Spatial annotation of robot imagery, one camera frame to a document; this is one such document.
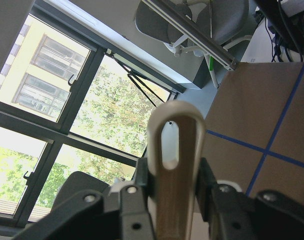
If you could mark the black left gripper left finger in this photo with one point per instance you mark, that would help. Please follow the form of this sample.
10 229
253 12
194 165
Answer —
86 208

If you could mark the aluminium frame post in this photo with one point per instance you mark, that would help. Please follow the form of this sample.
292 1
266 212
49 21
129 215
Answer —
190 29

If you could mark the grey office chair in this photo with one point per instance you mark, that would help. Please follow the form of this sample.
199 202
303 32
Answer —
221 20

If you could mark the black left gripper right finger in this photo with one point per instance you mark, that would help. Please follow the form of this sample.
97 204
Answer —
232 215

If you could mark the beige plastic dustpan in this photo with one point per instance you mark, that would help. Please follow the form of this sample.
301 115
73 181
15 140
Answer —
171 203

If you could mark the dark framed window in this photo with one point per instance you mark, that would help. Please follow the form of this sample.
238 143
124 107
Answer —
70 100

